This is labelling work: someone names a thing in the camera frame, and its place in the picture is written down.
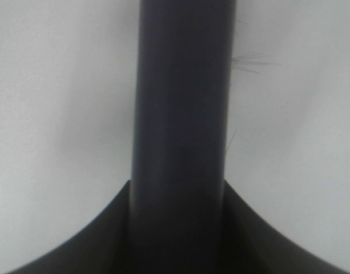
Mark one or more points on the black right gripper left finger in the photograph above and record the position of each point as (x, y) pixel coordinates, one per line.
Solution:
(99, 247)

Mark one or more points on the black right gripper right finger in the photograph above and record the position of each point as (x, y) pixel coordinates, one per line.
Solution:
(251, 245)

